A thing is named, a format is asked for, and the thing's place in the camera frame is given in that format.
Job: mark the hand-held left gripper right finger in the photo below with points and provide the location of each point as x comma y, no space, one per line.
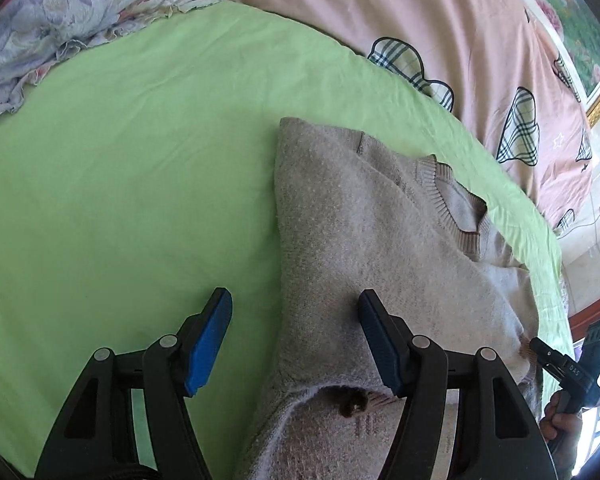
377,340

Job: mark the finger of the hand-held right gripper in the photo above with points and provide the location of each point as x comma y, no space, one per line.
552,355

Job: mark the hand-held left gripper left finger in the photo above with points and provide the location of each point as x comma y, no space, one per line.
207,345

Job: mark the grey knit sweater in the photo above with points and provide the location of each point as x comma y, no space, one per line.
355,240

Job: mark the person's right hand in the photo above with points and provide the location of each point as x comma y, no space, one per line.
562,422

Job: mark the green bed sheet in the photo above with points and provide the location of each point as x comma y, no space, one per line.
130,185

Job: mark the pink quilt with plaid hearts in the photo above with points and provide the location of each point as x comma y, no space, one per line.
429,10

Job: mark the floral ruffled pillow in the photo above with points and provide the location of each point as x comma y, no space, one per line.
55,10

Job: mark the wooden window frame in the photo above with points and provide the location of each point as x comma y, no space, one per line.
594,310

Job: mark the framed floral wall picture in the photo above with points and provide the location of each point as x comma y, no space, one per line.
569,5

